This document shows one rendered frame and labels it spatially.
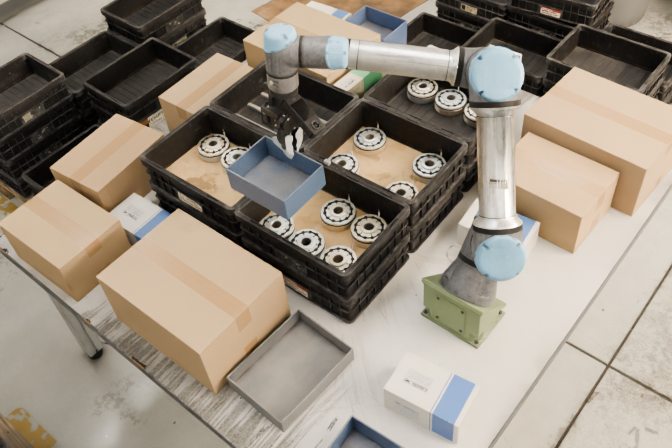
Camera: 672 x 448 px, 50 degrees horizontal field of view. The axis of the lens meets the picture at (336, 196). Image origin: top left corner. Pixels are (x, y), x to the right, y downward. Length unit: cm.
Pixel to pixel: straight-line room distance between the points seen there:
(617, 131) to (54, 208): 169
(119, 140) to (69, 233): 40
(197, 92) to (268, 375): 107
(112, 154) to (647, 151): 163
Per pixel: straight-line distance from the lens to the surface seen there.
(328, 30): 270
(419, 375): 184
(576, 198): 215
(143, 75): 339
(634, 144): 229
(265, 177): 190
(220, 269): 195
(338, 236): 205
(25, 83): 358
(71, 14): 499
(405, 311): 205
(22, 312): 329
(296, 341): 201
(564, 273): 217
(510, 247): 171
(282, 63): 169
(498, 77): 164
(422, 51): 180
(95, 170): 240
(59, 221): 229
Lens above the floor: 239
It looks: 46 degrees down
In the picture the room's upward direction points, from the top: 6 degrees counter-clockwise
